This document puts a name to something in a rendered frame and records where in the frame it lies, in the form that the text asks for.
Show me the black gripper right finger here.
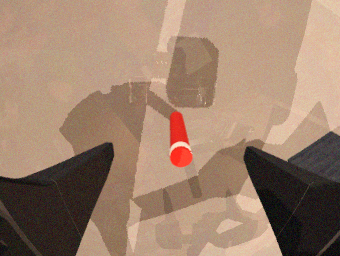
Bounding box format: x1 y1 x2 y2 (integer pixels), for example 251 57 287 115
243 147 340 256

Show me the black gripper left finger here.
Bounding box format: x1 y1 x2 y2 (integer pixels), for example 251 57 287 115
0 143 114 256

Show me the red peg with white band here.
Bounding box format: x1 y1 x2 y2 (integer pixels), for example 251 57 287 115
170 112 191 167

